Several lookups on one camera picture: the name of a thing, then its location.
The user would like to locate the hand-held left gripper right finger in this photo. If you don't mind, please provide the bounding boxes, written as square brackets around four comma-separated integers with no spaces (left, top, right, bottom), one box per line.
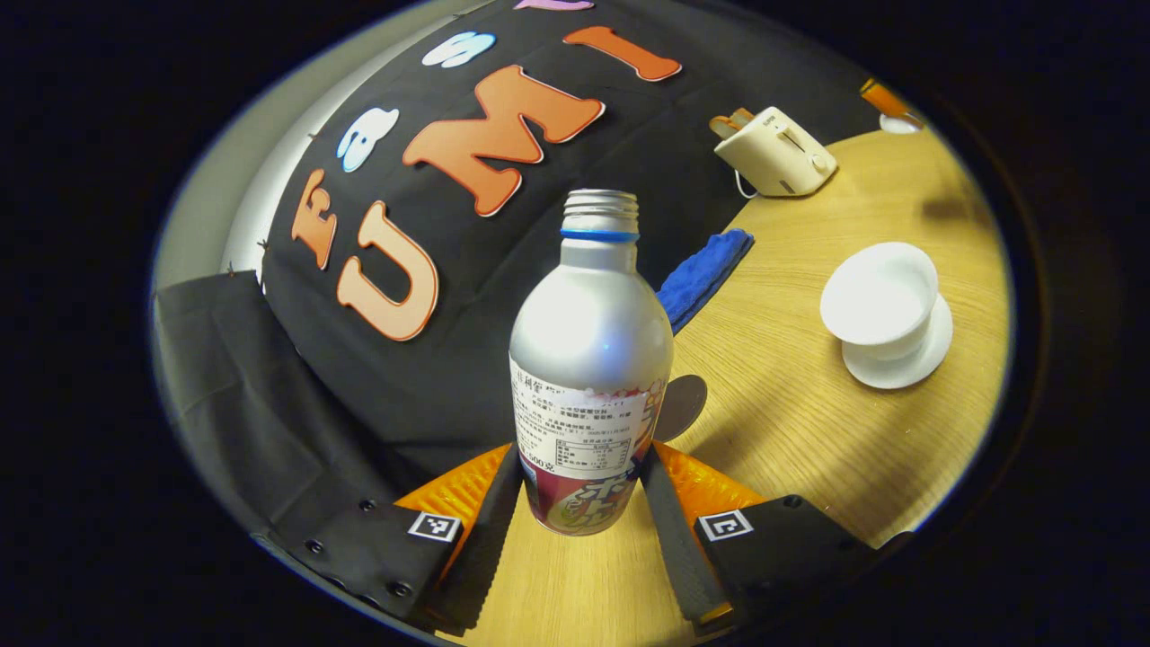
[640,440,899,641]

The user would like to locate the white teacup saucer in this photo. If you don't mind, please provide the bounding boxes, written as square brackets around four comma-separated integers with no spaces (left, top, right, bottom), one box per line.
[842,295,954,390]

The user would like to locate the silver water bottle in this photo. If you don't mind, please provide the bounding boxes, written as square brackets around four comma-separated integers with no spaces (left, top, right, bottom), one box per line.
[509,189,675,537]

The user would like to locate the blue towel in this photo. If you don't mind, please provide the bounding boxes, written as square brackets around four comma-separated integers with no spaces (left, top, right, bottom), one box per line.
[655,228,756,335]

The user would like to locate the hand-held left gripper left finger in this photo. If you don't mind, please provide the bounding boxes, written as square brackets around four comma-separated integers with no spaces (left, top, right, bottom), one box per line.
[256,442,524,639]

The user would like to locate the white toaster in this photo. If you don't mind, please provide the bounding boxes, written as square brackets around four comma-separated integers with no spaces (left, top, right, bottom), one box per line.
[714,106,838,198]

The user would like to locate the dark brown round coaster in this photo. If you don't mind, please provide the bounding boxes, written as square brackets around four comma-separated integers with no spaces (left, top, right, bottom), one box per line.
[653,375,709,443]

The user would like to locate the white teacup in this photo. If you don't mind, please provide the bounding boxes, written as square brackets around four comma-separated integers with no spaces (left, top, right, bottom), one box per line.
[819,241,940,362]

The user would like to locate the black backdrop cloth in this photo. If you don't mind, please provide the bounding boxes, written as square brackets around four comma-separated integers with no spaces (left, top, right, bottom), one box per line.
[153,0,899,540]

